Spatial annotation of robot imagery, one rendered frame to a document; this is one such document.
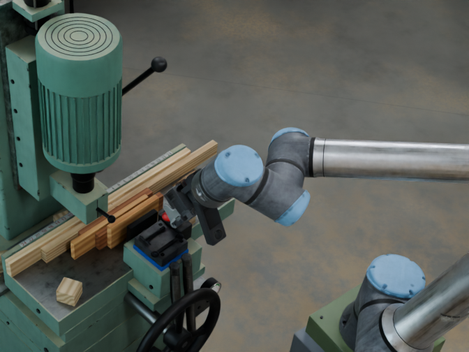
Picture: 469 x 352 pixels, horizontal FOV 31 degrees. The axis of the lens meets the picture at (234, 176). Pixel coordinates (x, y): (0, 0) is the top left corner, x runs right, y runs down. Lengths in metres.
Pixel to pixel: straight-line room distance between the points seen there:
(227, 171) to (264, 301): 1.54
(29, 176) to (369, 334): 0.90
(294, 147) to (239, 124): 2.04
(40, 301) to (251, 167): 0.62
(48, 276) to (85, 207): 0.20
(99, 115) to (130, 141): 1.97
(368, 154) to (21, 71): 0.77
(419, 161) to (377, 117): 2.25
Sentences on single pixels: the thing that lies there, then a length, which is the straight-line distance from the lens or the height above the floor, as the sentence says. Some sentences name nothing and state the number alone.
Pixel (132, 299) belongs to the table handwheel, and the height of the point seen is 0.83.
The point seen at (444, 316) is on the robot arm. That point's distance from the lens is 2.00.
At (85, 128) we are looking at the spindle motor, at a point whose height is 1.33.
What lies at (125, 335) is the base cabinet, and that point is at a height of 0.64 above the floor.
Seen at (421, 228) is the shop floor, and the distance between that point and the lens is 3.64.
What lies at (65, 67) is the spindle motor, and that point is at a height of 1.49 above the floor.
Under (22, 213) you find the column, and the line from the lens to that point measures 2.29.
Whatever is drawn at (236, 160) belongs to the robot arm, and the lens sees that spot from 1.75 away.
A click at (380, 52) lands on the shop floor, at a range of 4.54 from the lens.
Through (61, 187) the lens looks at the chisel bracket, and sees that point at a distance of 2.08.
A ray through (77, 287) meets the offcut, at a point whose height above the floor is 0.94.
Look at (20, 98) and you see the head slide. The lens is 1.95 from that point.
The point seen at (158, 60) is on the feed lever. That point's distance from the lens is 1.84.
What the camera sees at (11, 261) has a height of 0.95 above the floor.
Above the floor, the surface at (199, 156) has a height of 0.94.
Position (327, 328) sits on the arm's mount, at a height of 0.62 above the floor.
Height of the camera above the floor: 2.54
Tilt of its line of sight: 44 degrees down
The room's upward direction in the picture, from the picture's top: 8 degrees clockwise
